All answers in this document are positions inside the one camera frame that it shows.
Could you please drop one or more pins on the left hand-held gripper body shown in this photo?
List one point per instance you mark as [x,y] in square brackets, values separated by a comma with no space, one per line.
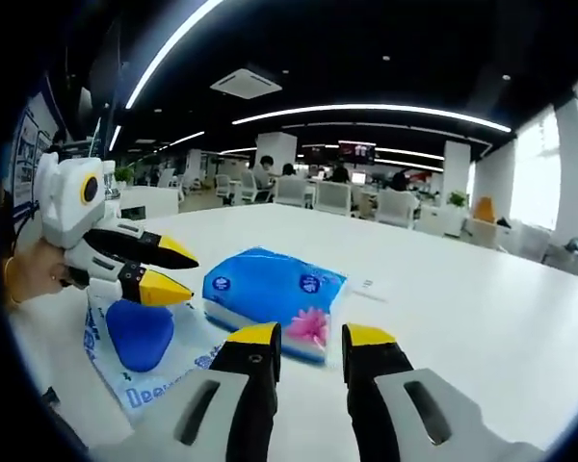
[72,197]

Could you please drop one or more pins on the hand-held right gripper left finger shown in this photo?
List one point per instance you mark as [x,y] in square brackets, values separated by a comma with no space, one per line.
[250,385]

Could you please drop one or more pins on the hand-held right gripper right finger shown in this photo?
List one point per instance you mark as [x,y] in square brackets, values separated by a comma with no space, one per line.
[371,385]

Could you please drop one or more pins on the blue pad packet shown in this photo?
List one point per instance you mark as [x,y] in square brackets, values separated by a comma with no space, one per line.
[139,337]

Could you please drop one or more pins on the blue tissue pack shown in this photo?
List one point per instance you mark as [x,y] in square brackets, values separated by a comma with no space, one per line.
[265,289]

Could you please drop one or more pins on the person's left hand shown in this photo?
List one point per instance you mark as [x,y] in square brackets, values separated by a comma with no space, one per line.
[41,269]

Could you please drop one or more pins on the small white paper slip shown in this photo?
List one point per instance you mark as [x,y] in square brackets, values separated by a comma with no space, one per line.
[368,286]

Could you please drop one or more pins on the white table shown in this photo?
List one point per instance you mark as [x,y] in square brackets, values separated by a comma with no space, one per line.
[462,313]

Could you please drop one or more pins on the white office chair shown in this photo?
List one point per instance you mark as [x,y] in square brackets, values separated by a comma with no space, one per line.
[291,192]
[395,208]
[249,187]
[334,197]

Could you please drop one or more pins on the white square pillar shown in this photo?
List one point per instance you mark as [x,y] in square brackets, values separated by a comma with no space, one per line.
[275,149]
[456,166]

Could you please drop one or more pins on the long curved ceiling light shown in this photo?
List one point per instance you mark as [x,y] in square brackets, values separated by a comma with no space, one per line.
[164,46]

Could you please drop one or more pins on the ceiling air vent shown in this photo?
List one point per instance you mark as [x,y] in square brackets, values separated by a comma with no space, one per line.
[245,83]

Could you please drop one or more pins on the potted green plant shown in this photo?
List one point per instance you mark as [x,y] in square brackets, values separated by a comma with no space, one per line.
[458,198]

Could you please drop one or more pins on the orange chair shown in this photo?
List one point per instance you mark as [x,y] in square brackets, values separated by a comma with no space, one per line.
[485,209]

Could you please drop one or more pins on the hanging red screen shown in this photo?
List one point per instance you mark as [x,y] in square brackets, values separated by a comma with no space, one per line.
[356,150]

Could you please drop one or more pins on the large white window pillar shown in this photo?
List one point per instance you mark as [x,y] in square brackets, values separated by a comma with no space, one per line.
[570,168]

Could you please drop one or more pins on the blue framed wall board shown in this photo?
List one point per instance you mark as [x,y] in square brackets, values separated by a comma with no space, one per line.
[29,144]

